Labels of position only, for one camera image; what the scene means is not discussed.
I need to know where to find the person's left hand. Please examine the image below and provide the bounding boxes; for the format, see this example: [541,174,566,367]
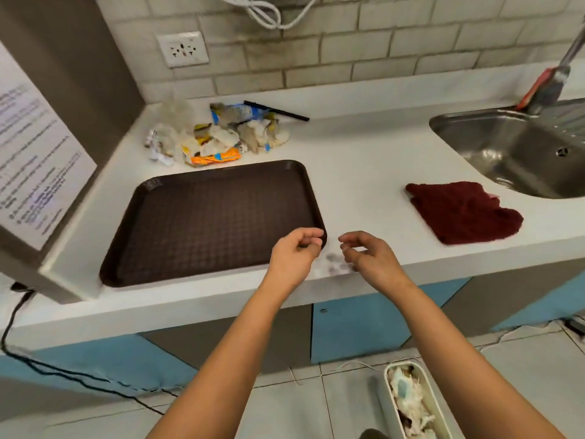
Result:
[263,227,325,300]

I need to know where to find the person's right hand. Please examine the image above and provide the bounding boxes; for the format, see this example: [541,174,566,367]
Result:
[338,230,412,296]

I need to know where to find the person's right forearm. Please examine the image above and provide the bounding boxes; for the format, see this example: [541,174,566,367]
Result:
[381,282,567,439]

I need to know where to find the person's left forearm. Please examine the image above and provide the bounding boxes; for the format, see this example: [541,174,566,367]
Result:
[146,281,300,439]

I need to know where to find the blue cabinet door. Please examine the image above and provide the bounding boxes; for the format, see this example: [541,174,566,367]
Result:
[311,277,472,364]
[0,334,198,394]
[491,271,585,332]

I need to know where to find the dark brown plastic tray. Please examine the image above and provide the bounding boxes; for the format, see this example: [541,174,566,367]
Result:
[99,160,328,288]

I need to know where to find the dark red cloth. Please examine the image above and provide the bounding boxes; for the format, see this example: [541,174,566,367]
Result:
[405,181,524,246]

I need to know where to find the orange snack wrapper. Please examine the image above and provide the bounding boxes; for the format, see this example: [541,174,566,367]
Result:
[183,147,242,167]

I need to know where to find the black straw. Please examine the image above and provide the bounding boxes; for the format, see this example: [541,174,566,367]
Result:
[243,101,310,122]

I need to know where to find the pile of crumpled white wrappers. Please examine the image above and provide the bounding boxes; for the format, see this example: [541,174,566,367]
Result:
[145,115,291,167]

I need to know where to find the crumpled trash in bin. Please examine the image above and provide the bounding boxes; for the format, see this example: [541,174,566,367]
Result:
[388,366,438,439]

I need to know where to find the white trash bin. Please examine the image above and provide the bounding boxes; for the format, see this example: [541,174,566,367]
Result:
[382,360,453,439]

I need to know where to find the blue plastic wrapper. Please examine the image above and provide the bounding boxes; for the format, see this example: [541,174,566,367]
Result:
[210,103,270,127]

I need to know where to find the stainless steel sink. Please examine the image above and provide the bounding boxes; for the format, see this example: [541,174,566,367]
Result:
[430,98,585,200]

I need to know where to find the clear crumpled plastic bag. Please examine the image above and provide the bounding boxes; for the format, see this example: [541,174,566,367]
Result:
[158,93,198,133]

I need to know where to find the metal faucet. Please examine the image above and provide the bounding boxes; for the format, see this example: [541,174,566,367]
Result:
[526,25,585,116]

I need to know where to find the white paper notice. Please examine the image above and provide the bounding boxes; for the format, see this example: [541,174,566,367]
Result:
[0,41,98,251]

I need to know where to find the thin white floor cable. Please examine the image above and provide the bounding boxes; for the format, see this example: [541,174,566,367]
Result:
[288,321,564,385]

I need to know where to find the white wall socket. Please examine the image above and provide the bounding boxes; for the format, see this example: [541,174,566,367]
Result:
[155,31,209,69]

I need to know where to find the black power cable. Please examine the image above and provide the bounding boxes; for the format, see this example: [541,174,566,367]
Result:
[0,282,183,416]

